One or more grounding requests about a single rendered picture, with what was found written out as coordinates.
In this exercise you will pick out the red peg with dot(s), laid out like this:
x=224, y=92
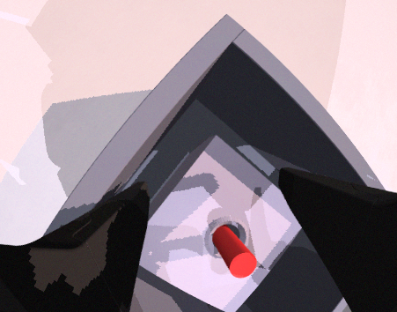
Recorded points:
x=239, y=260

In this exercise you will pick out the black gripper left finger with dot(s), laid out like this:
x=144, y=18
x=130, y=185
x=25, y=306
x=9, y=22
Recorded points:
x=88, y=265

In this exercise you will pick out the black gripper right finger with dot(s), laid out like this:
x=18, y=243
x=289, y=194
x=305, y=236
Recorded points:
x=354, y=230

